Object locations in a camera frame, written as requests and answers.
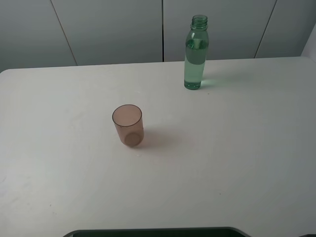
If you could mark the green transparent water bottle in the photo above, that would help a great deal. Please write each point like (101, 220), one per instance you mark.
(196, 48)

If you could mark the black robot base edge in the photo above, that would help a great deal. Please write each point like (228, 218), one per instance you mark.
(167, 232)

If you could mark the pink translucent plastic cup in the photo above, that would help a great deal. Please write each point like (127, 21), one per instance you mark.
(129, 124)

